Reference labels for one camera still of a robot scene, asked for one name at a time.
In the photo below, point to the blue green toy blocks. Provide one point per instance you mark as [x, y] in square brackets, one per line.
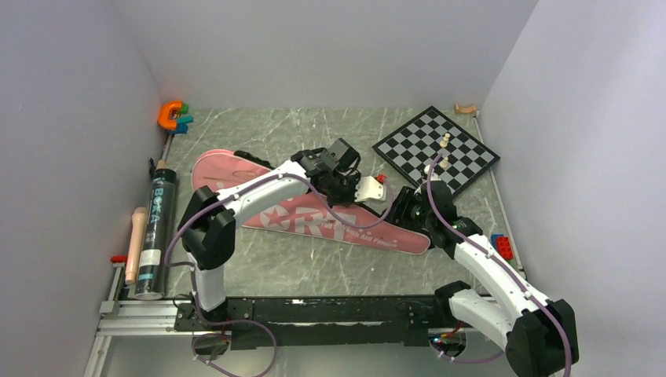
[182, 119]

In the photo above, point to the small wooden brush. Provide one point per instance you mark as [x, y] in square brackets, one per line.
[153, 166]

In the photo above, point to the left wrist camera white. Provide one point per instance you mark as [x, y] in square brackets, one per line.
[370, 188]

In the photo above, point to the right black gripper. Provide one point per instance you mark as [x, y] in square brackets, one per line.
[399, 212]

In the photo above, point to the red clamp knob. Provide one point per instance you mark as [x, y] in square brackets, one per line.
[119, 259]

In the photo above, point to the black shuttlecock tube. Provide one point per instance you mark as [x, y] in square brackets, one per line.
[150, 284]

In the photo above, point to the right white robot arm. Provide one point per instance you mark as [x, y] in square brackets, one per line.
[536, 334]

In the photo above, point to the wooden arch block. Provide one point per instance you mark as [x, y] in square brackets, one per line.
[466, 109]

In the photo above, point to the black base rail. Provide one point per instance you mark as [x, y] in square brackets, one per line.
[252, 322]

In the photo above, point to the beige handle tool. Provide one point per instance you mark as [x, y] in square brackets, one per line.
[138, 219]

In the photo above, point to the pink racket bag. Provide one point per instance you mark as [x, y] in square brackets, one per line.
[303, 215]

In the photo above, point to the white chess piece upper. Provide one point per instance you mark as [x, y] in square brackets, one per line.
[445, 140]

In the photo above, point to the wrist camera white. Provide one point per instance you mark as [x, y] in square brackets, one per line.
[427, 175]
[370, 188]

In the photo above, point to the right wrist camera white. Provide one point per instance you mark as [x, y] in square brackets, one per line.
[427, 175]

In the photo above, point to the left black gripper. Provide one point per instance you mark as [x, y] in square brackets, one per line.
[333, 202]

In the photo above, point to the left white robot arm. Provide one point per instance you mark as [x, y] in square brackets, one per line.
[208, 226]

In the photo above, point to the colourful toy brick stack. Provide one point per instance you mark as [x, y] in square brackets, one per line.
[502, 245]

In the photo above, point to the orange C toy block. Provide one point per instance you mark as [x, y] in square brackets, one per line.
[162, 118]

